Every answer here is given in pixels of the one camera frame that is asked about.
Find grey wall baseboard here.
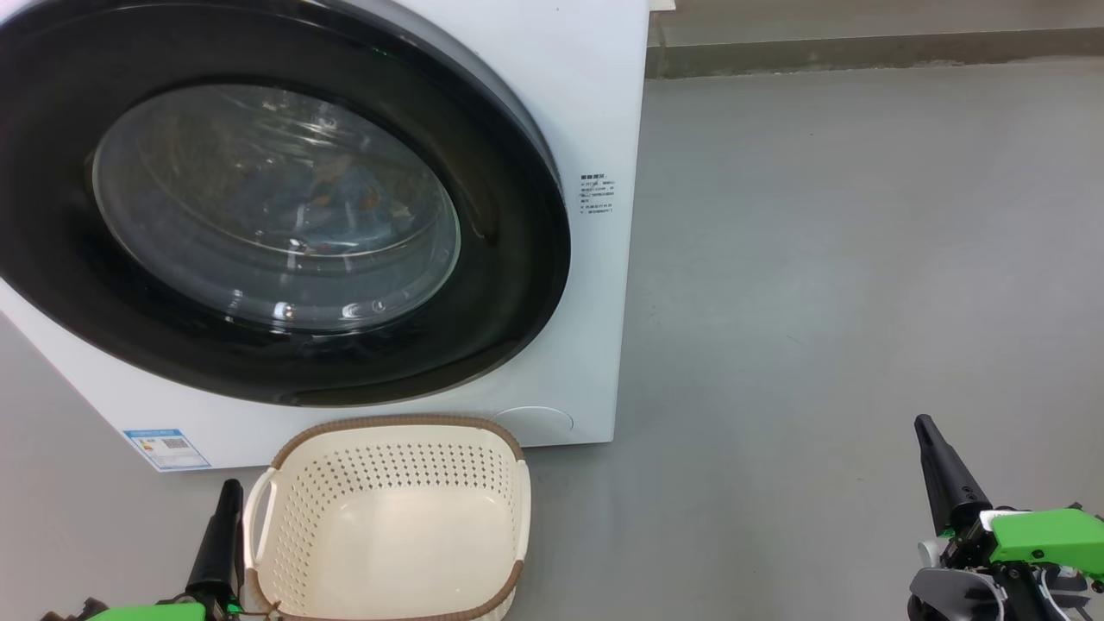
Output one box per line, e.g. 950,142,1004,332
647,26,1104,80

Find cream and blue bear garment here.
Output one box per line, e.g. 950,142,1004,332
233,155,406,251

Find cream perforated laundry basket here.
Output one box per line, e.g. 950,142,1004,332
242,414,532,621

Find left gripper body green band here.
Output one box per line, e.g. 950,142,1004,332
39,598,268,621

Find white front-load washing machine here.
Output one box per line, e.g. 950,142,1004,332
0,0,650,474

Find black round glass washer door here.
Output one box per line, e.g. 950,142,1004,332
0,0,573,409

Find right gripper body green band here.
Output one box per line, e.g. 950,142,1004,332
938,507,1104,596

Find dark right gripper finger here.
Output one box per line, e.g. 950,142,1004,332
914,415,993,536

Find blue white energy label sticker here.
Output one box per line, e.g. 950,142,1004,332
122,428,212,472

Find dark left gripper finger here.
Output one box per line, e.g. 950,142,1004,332
185,480,245,600

